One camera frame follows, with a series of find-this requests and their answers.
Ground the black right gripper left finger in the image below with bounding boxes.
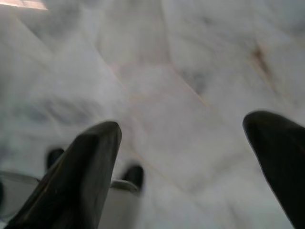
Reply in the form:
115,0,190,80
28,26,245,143
4,121,122,229

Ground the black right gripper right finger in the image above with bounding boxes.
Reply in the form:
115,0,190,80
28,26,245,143
242,111,305,229

